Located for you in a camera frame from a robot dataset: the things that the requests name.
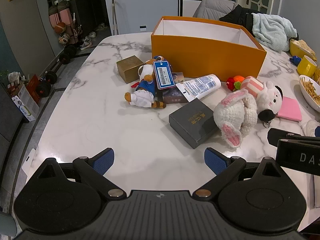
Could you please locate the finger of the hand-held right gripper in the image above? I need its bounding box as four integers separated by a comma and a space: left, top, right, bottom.
267, 128, 320, 147

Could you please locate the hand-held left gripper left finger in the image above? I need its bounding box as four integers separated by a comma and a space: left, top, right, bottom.
37, 148, 127, 200

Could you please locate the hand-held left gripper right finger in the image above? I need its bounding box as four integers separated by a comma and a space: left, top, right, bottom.
192, 147, 283, 198

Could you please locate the pink pad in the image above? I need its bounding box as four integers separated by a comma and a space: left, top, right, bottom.
276, 97, 302, 122

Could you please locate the white plush doll striped hat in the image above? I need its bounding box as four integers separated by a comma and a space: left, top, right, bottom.
240, 76, 284, 128

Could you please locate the plush tiger with blue tag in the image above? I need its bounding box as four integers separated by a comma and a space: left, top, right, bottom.
124, 56, 175, 110

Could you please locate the gold square box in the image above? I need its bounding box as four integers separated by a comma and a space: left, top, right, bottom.
116, 55, 145, 84

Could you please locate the orange cardboard box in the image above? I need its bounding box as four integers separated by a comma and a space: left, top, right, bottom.
151, 16, 267, 79

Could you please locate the dark grey gift box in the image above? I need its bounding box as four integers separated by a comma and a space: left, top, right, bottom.
169, 98, 220, 150

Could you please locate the white crochet bunny hat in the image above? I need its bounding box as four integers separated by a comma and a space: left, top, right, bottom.
213, 90, 258, 148

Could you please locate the white bowl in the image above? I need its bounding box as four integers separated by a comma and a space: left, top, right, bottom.
299, 75, 320, 113

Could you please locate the pile of fries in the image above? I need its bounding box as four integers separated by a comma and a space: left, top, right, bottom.
301, 77, 320, 105

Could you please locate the red orange crochet toy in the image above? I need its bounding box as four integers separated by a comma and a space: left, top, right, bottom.
226, 75, 245, 92

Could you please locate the yellow mug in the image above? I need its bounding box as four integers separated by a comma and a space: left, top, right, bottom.
297, 55, 318, 78

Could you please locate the white paper sheet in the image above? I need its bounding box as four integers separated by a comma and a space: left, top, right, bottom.
22, 149, 37, 178

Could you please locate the small blue object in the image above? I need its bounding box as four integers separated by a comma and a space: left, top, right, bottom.
289, 55, 302, 67

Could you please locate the dark booklet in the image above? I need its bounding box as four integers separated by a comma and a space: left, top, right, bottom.
162, 72, 190, 104

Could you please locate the white squeeze tube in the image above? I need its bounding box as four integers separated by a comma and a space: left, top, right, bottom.
176, 74, 222, 102

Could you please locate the yellow bowl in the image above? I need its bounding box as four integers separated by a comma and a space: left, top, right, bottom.
290, 39, 318, 62

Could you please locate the white blue cardboard box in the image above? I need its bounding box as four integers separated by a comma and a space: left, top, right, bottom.
12, 84, 39, 122

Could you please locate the black dumbbell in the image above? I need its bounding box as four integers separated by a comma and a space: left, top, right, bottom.
36, 71, 58, 98
59, 44, 77, 64

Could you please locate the red cardboard box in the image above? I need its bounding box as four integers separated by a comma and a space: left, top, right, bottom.
26, 74, 42, 104

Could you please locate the light blue fleece blanket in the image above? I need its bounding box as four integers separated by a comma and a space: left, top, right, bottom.
252, 13, 299, 53

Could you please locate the black jacket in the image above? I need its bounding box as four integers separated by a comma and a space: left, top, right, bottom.
219, 4, 255, 34

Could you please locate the worn patterned ball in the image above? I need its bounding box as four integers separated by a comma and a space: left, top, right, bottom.
58, 32, 71, 45

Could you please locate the grey down jacket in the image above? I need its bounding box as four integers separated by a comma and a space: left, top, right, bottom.
192, 0, 235, 19

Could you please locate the black cabinet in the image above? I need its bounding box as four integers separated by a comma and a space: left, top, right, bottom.
69, 0, 109, 39

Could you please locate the pink sports bag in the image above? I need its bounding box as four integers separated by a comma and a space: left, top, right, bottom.
58, 1, 72, 25
49, 5, 60, 28

